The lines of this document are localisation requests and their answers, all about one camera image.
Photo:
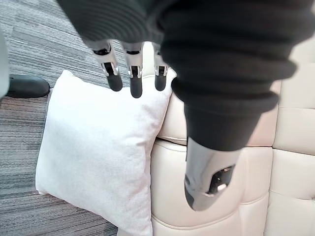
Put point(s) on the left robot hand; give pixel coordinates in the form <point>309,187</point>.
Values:
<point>216,73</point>

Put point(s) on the white square cushion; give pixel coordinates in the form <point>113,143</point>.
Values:
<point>98,147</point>

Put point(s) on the cream leather sofa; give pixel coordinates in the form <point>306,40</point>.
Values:
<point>283,172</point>

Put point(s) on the robot left silver leg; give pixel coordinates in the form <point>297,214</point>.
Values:
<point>3,68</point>

